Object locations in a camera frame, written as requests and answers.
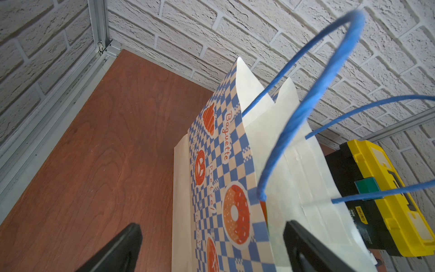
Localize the yellow black toolbox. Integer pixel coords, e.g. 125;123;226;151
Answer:
326;140;435;257

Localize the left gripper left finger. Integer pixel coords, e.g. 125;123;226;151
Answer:
77;223;143;272

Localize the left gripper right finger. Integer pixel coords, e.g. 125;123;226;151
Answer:
283;221;353;272

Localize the white blue checkered paper bag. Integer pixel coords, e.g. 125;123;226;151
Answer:
172;10;434;272

